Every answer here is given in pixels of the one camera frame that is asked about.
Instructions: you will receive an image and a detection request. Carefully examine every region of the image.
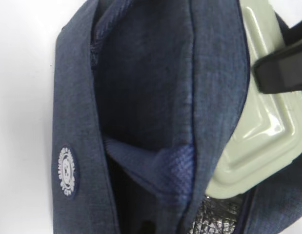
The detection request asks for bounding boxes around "green lidded glass food container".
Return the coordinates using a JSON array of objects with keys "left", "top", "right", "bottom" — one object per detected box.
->
[{"left": 205, "top": 0, "right": 302, "bottom": 199}]

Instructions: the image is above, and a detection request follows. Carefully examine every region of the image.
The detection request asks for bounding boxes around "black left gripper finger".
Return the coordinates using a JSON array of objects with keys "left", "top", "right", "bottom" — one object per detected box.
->
[{"left": 253, "top": 17, "right": 302, "bottom": 94}]

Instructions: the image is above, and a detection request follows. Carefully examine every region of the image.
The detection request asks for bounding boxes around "dark blue insulated lunch bag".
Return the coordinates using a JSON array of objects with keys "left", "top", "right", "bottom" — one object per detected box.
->
[{"left": 51, "top": 0, "right": 302, "bottom": 234}]

